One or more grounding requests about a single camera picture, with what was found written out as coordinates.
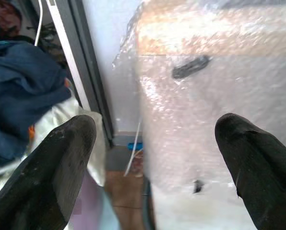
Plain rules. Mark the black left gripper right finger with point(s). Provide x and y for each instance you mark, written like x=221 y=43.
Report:
x=260 y=167

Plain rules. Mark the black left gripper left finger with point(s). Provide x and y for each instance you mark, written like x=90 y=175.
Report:
x=37 y=182

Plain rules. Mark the bubble-wrapped white cabinet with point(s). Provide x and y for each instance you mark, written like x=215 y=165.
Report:
x=205 y=107

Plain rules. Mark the blue cloth garment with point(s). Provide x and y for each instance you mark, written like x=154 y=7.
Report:
x=23 y=95

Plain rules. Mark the blue plastic clip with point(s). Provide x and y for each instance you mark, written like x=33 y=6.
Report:
x=135 y=145

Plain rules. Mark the grey sliding door frame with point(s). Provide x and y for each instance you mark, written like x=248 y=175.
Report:
x=85 y=69

